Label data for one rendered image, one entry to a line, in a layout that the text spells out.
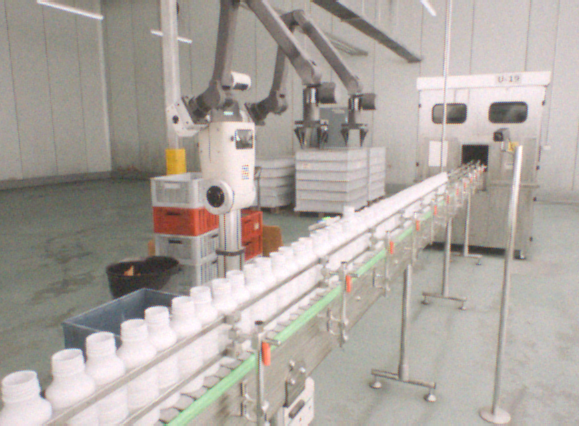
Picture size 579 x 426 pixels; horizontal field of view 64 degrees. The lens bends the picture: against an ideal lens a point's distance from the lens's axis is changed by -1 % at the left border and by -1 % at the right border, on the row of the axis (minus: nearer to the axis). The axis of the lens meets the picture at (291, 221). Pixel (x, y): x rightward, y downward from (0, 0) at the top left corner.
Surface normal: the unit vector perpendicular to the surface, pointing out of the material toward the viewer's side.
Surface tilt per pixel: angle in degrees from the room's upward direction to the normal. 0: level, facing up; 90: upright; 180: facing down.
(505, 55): 90
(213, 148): 90
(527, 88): 90
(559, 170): 90
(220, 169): 101
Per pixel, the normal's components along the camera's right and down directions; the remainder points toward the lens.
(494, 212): -0.44, 0.17
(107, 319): 0.90, 0.08
